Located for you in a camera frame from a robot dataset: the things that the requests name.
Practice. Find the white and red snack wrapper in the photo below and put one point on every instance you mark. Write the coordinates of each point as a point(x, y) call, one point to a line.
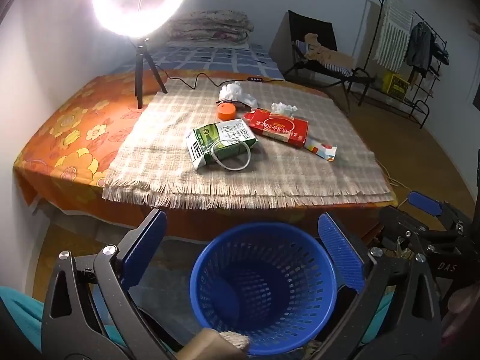
point(322, 150)

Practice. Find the black folding chair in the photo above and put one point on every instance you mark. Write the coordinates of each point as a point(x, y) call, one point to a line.
point(318, 26)

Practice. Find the tan slipper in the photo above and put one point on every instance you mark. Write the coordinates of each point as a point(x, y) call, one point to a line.
point(206, 347)

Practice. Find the orange round cap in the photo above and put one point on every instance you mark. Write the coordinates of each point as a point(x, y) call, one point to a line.
point(226, 111)

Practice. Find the folded floral quilt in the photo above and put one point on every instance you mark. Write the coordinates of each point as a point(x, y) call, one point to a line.
point(210, 26)

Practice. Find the orange floral bedsheet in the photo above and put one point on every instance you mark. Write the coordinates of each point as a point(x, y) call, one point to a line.
point(75, 127)

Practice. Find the person's right hand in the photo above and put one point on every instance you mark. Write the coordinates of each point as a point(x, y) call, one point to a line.
point(463, 302)

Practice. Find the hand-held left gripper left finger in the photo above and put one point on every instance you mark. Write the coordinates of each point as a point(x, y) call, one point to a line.
point(144, 243)

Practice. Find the black metal clothes rack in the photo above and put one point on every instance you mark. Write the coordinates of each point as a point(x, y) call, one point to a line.
point(423, 107)

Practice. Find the green and white milk carton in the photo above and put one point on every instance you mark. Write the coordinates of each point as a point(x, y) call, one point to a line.
point(210, 137)

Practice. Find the patterned floor mat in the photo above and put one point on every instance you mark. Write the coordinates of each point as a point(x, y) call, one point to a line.
point(165, 262)

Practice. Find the teal fleece garment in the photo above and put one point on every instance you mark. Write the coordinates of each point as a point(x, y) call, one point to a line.
point(18, 315)

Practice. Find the yellow plastic crate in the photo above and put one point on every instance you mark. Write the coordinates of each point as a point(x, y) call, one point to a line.
point(395, 86)

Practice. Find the white fringed towel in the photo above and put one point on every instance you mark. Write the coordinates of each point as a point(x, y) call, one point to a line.
point(393, 26)

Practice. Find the red cardboard box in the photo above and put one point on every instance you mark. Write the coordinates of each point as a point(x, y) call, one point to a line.
point(275, 127)

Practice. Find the blue checked sheet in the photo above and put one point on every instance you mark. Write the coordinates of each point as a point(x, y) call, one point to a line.
point(210, 56)

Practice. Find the dark grey jacket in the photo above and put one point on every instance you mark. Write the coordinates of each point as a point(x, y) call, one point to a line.
point(420, 45)

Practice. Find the large white tissue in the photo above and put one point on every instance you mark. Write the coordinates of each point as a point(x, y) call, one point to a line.
point(234, 92)

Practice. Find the dark blue garment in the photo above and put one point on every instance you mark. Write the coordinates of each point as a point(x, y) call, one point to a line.
point(442, 54)

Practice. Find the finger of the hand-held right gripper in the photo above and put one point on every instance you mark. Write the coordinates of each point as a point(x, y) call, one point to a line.
point(425, 201)
point(401, 225)

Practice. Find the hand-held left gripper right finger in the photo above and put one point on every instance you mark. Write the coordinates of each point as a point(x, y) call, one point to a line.
point(341, 251)

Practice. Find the small white tissue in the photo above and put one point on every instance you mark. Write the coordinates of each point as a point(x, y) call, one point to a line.
point(283, 108)

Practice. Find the pile of clothes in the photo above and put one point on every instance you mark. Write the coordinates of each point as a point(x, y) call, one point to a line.
point(330, 58)

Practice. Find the beige plaid fringed cloth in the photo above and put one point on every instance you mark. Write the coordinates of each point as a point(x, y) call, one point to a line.
point(168, 150)

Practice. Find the blue plastic mesh basket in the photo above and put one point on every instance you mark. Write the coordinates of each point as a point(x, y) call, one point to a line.
point(225, 270)

